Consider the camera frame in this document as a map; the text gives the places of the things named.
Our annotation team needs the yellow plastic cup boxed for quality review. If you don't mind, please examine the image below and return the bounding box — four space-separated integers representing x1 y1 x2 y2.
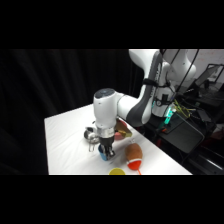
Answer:
108 167 127 176

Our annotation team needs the steel cup with wire handle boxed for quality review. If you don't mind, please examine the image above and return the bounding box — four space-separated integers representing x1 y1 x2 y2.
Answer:
83 126 101 153

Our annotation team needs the brown plush toy red base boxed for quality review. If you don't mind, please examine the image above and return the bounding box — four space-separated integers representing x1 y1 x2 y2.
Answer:
124 141 144 176

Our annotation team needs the black curtain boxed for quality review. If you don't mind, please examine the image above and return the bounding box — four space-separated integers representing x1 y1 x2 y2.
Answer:
0 49 148 176

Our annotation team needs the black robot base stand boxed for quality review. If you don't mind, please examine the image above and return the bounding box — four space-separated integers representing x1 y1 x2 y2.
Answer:
143 98 206 155

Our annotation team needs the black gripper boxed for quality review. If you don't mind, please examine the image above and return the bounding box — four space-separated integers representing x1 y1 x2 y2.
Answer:
99 135 116 160

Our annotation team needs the blue plastic cup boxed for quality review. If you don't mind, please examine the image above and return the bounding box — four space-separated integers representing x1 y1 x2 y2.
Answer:
97 145 111 162

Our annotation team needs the dark monitor screen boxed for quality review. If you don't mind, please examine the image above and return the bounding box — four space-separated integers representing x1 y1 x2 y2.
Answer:
194 63 224 90

